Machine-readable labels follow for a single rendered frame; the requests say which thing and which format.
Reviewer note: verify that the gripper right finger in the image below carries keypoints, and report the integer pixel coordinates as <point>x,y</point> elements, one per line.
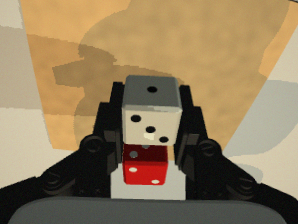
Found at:
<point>211,176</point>

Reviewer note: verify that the tan flat mat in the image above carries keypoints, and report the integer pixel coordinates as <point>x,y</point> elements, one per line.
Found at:
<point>223,49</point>

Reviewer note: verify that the red die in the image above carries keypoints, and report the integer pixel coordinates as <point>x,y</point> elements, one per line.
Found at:
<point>144,164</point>

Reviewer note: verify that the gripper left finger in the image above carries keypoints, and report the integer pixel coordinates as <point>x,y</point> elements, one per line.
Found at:
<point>87,168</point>

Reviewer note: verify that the cream die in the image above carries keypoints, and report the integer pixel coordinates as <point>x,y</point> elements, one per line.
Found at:
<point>151,110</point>

